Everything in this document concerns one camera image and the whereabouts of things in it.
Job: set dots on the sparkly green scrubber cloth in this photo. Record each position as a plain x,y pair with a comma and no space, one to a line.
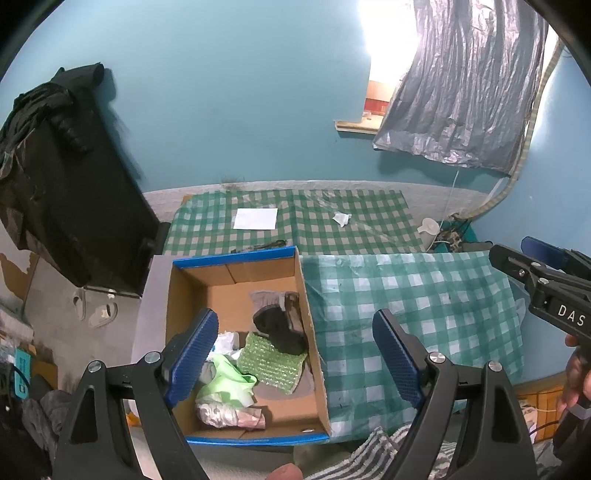
272,364

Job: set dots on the beige pipe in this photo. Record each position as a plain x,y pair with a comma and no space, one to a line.
531,129

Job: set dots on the white slipper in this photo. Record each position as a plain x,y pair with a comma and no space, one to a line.
104,316
80,304

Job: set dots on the white crumpled cloth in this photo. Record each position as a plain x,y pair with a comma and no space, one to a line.
226,344

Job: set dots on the white crumpled tissue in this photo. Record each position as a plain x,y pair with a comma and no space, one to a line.
341,219

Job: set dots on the dark grey cloth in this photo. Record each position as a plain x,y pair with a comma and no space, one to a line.
46,415

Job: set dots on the light green cloth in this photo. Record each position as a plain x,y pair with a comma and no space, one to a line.
226,387

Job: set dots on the white grey rag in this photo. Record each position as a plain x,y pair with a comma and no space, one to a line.
221,415

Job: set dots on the green checked floor mat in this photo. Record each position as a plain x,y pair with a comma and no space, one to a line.
314,221

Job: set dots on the blue cardboard box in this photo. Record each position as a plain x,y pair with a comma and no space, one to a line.
221,277

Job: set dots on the grey striped garment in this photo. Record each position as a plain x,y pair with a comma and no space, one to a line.
369,457

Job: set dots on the olive cloth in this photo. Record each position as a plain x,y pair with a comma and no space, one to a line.
308,457

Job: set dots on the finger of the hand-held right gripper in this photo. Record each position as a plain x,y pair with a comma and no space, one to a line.
508,258
540,247

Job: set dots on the dark cloth strip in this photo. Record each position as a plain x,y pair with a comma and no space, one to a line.
258,247

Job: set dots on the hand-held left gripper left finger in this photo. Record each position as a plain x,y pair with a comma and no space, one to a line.
189,360

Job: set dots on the black sock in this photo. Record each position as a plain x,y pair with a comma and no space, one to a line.
279,330

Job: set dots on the wooden window sill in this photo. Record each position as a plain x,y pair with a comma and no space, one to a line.
360,125

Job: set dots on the black clothes on chair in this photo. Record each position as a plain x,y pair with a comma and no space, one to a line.
106,221

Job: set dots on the teal small box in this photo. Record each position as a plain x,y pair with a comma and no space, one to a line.
22,374

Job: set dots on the orange wooden crate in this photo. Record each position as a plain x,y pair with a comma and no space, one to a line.
545,397

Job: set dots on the white paper sheet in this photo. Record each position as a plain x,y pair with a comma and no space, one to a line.
255,218

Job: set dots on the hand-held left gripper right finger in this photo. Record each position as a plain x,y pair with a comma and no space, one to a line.
397,360

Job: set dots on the black jacket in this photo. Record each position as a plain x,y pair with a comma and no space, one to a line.
37,138

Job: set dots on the silver plastic tarp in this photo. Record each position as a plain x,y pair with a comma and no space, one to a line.
461,83

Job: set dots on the teal checked tablecloth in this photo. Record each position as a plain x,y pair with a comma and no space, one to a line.
438,300

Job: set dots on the person's right hand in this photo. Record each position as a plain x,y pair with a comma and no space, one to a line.
575,383

